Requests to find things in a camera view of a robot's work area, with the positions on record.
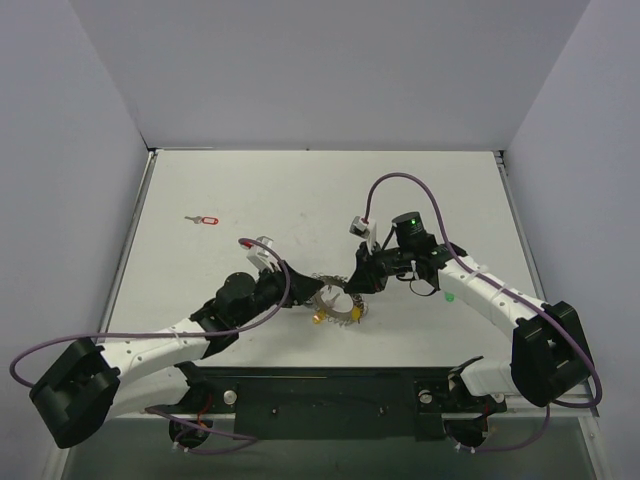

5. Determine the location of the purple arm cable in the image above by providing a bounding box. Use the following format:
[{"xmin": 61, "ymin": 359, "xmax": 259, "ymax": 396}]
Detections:
[
  {"xmin": 365, "ymin": 173, "xmax": 604, "ymax": 454},
  {"xmin": 9, "ymin": 237, "xmax": 292, "ymax": 455}
]

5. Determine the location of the key with yellow tag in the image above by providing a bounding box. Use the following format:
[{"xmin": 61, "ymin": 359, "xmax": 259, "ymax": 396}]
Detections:
[{"xmin": 351, "ymin": 307, "xmax": 362, "ymax": 323}]

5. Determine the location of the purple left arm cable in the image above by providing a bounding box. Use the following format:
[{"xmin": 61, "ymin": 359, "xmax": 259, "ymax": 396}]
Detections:
[{"xmin": 9, "ymin": 237, "xmax": 292, "ymax": 455}]

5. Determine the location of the aluminium frame rail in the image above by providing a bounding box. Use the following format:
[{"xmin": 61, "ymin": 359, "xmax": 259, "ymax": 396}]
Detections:
[{"xmin": 59, "ymin": 389, "xmax": 601, "ymax": 431}]

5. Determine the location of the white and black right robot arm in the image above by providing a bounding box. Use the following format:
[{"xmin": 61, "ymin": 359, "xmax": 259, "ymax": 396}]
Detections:
[{"xmin": 344, "ymin": 212, "xmax": 593, "ymax": 409}]

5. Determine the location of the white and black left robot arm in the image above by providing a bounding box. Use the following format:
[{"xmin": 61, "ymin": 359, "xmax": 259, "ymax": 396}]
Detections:
[{"xmin": 29, "ymin": 266, "xmax": 324, "ymax": 449}]

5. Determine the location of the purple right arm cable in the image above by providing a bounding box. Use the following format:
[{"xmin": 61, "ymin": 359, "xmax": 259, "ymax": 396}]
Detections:
[{"xmin": 365, "ymin": 173, "xmax": 604, "ymax": 454}]

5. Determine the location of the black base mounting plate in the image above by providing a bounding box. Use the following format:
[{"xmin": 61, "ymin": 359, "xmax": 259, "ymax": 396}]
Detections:
[{"xmin": 160, "ymin": 364, "xmax": 506, "ymax": 441}]

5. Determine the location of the key with red tag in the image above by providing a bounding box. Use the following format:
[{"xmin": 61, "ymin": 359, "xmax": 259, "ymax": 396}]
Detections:
[{"xmin": 185, "ymin": 216, "xmax": 219, "ymax": 226}]

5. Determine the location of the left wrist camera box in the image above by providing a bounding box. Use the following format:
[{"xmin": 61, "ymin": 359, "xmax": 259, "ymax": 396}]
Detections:
[{"xmin": 239, "ymin": 236, "xmax": 278, "ymax": 272}]

